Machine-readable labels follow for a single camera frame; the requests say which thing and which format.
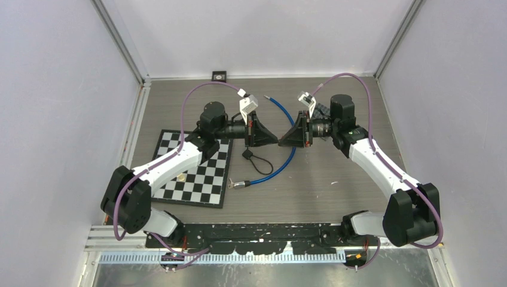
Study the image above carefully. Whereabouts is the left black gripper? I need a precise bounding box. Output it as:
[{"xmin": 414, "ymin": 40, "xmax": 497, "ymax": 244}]
[{"xmin": 215, "ymin": 111, "xmax": 277, "ymax": 150}]

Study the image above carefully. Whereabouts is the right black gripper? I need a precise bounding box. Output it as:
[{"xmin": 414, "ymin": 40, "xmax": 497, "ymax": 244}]
[{"xmin": 279, "ymin": 111, "xmax": 338, "ymax": 149}]

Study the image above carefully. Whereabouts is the black cable padlock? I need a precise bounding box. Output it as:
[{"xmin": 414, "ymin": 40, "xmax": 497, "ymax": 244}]
[{"xmin": 242, "ymin": 148, "xmax": 275, "ymax": 176}]

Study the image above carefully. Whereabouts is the blue cable lock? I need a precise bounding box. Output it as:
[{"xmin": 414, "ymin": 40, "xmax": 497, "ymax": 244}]
[{"xmin": 227, "ymin": 96, "xmax": 296, "ymax": 189}]

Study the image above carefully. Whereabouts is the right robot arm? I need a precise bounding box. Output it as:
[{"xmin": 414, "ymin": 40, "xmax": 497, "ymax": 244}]
[{"xmin": 279, "ymin": 92, "xmax": 441, "ymax": 247}]

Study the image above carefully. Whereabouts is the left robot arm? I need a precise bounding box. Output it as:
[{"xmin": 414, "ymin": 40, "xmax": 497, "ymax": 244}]
[{"xmin": 100, "ymin": 102, "xmax": 278, "ymax": 248}]

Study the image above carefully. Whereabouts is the grey building plate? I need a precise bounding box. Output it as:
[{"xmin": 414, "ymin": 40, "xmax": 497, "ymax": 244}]
[{"xmin": 312, "ymin": 103, "xmax": 330, "ymax": 119}]

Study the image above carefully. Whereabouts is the small black square device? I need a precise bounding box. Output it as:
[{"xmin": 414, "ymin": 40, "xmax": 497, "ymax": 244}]
[{"xmin": 211, "ymin": 71, "xmax": 227, "ymax": 83}]

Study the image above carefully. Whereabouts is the black white chessboard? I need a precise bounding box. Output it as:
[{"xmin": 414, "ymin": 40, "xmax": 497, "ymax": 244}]
[{"xmin": 152, "ymin": 139, "xmax": 233, "ymax": 209}]

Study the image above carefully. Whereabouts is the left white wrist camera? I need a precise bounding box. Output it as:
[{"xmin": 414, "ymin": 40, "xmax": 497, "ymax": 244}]
[{"xmin": 237, "ymin": 88, "xmax": 258, "ymax": 124}]

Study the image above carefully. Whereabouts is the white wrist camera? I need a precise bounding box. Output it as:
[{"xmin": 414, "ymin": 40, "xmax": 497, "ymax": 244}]
[
  {"xmin": 237, "ymin": 88, "xmax": 258, "ymax": 124},
  {"xmin": 298, "ymin": 91, "xmax": 316, "ymax": 120}
]

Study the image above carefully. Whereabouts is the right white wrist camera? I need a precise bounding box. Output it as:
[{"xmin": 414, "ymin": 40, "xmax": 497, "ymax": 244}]
[{"xmin": 298, "ymin": 91, "xmax": 316, "ymax": 120}]

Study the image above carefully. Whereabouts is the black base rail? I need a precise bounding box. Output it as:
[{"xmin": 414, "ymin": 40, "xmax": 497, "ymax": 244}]
[{"xmin": 162, "ymin": 223, "xmax": 378, "ymax": 255}]

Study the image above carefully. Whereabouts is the aluminium frame rail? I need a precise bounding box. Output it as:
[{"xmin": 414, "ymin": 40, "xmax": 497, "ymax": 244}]
[{"xmin": 98, "ymin": 250, "xmax": 347, "ymax": 265}]

